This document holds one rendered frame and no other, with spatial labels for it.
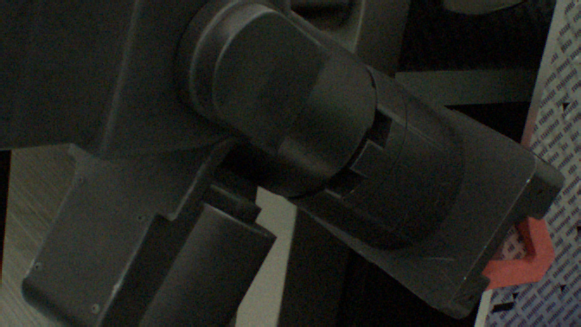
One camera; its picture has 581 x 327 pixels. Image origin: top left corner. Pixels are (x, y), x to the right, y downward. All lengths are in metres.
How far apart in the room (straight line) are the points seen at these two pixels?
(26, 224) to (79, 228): 0.53
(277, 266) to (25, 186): 0.45
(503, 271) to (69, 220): 0.20
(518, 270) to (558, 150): 0.05
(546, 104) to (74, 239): 0.21
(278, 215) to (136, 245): 0.20
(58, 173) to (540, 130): 0.59
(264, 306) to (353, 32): 0.14
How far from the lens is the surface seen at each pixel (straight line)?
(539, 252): 0.50
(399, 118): 0.40
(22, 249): 0.86
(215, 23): 0.29
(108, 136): 0.29
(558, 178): 0.43
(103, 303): 0.35
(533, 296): 0.52
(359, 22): 0.50
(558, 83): 0.48
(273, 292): 0.55
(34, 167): 1.00
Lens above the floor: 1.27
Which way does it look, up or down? 20 degrees down
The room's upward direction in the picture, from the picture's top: 10 degrees clockwise
